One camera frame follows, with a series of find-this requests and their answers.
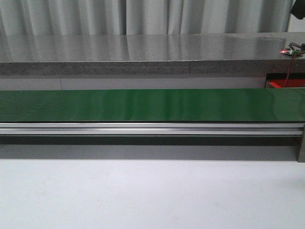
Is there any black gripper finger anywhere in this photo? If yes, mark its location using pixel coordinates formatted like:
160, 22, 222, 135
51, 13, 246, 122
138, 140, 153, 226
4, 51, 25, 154
290, 0, 305, 20

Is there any small green circuit board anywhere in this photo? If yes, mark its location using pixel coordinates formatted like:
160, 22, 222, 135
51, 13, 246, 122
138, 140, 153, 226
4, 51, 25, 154
280, 48, 301, 56

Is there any red plastic tray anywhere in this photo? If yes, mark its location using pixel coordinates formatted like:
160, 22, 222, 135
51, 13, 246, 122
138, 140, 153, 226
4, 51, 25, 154
265, 79, 305, 88

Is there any grey stone counter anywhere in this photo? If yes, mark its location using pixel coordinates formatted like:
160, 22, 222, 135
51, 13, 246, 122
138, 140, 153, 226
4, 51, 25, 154
0, 32, 305, 75

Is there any green conveyor belt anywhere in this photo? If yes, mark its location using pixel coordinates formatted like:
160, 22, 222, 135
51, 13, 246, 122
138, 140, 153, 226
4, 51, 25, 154
0, 88, 305, 122

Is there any grey conveyor support leg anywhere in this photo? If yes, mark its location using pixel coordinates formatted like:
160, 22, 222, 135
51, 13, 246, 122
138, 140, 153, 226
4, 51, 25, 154
297, 127, 305, 163

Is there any white curtain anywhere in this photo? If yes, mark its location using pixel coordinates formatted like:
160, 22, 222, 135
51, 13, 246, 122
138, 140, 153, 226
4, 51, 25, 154
0, 0, 292, 35

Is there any aluminium conveyor frame rail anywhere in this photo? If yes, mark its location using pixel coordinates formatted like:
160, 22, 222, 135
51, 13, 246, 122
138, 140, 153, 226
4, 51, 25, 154
0, 122, 305, 136

